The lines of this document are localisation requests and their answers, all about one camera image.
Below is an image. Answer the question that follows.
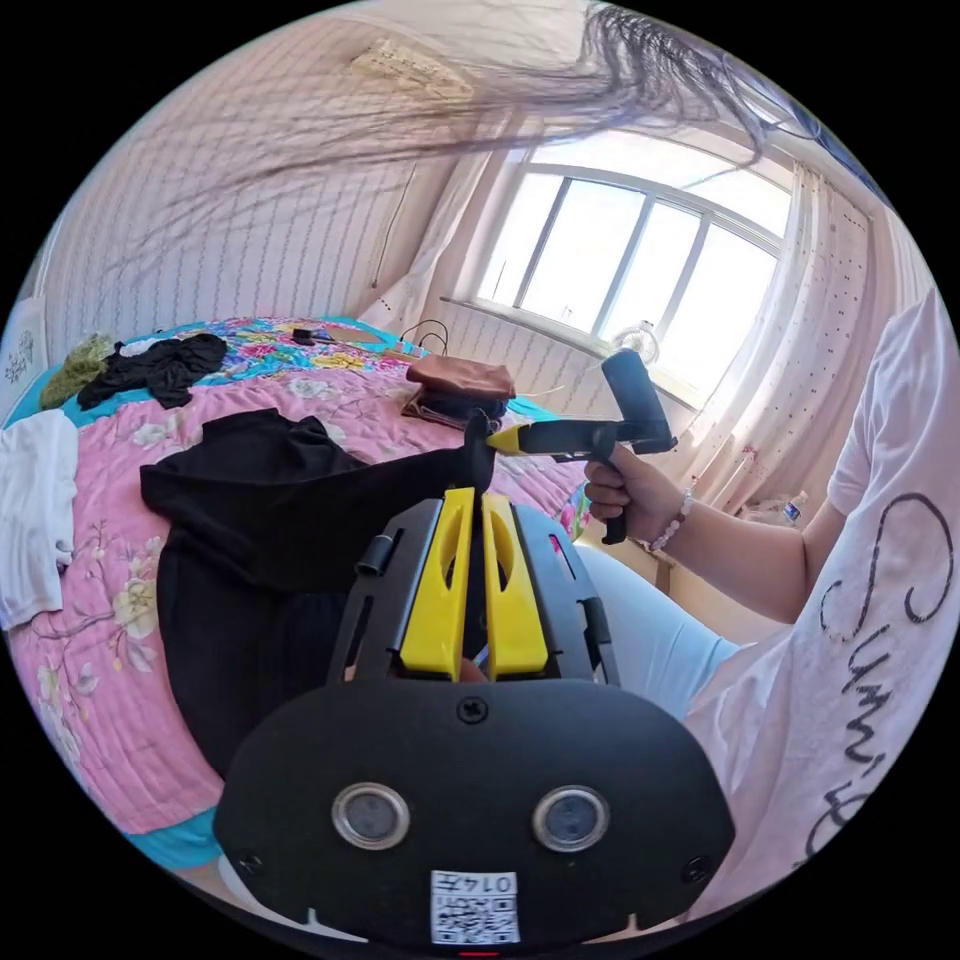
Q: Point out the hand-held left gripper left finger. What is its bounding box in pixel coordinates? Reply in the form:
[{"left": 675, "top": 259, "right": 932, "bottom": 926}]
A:
[{"left": 399, "top": 487, "right": 476, "bottom": 681}]

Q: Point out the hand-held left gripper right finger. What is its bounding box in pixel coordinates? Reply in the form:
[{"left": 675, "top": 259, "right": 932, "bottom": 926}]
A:
[{"left": 482, "top": 493, "right": 550, "bottom": 681}]

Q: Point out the black long sleeve shirt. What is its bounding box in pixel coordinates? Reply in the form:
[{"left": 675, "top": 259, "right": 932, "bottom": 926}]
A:
[{"left": 138, "top": 407, "right": 498, "bottom": 783}]

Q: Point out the person's right forearm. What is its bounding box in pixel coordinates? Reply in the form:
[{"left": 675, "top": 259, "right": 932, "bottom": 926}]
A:
[{"left": 650, "top": 487, "right": 830, "bottom": 625}]

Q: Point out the person's right hand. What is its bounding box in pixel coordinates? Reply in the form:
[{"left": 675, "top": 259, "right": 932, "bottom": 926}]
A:
[{"left": 582, "top": 448, "right": 688, "bottom": 543}]

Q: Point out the folded pile of clothes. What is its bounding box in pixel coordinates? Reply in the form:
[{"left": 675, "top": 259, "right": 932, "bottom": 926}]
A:
[{"left": 400, "top": 354, "right": 519, "bottom": 430}]

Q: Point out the small white fan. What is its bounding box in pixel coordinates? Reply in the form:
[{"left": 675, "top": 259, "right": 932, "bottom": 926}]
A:
[{"left": 609, "top": 320, "right": 662, "bottom": 370}]

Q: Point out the flat brown carton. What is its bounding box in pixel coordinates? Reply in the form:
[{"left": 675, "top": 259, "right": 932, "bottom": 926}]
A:
[{"left": 311, "top": 321, "right": 393, "bottom": 351}]

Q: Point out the white dotted curtain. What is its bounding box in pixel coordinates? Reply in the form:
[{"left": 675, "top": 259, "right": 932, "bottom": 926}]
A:
[
  {"left": 667, "top": 161, "right": 894, "bottom": 519},
  {"left": 358, "top": 149, "right": 530, "bottom": 331}
]

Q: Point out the window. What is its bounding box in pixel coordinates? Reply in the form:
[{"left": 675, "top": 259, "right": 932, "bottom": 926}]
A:
[{"left": 440, "top": 142, "right": 795, "bottom": 410}]

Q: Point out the person's body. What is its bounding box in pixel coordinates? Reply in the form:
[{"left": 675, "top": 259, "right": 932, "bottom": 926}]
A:
[{"left": 112, "top": 0, "right": 960, "bottom": 925}]

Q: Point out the bed with pink floral quilt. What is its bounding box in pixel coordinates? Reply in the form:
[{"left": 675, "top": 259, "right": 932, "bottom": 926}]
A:
[{"left": 0, "top": 314, "right": 595, "bottom": 873}]

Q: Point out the heaped pile of clothes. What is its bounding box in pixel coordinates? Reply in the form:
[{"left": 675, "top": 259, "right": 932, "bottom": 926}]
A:
[{"left": 39, "top": 332, "right": 229, "bottom": 412}]

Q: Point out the white garment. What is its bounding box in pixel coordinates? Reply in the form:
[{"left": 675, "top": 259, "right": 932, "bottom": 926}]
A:
[{"left": 0, "top": 408, "right": 81, "bottom": 633}]

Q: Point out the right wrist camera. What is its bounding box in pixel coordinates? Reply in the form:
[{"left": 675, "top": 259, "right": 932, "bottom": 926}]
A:
[{"left": 601, "top": 348, "right": 675, "bottom": 453}]

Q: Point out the white power strip with cable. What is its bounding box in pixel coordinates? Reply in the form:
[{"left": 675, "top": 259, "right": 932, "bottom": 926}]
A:
[{"left": 395, "top": 318, "right": 453, "bottom": 358}]

